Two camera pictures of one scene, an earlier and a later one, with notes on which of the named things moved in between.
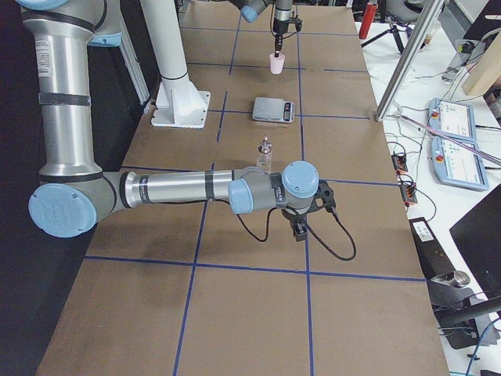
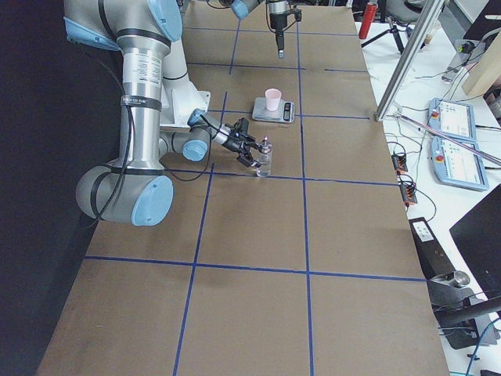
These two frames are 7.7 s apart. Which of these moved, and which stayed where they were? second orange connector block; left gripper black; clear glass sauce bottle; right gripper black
Moved: right gripper black
Stayed: second orange connector block; clear glass sauce bottle; left gripper black
